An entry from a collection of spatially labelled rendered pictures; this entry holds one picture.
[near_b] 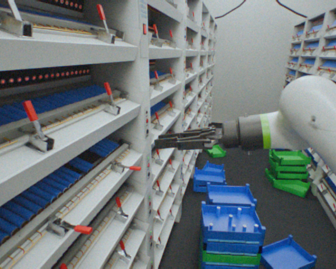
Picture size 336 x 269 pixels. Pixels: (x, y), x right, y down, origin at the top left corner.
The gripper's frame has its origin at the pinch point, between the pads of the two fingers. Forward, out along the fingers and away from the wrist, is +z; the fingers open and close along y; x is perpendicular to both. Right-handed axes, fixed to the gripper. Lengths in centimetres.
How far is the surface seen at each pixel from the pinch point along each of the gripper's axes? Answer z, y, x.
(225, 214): -7, 52, -67
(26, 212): 22.9, -31.1, -1.8
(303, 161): -76, 170, -95
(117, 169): 16.8, -4.2, -6.4
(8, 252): 19.1, -39.0, -3.9
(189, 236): 25, 70, -102
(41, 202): 22.8, -27.2, -2.0
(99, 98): 17.0, -2.5, 16.2
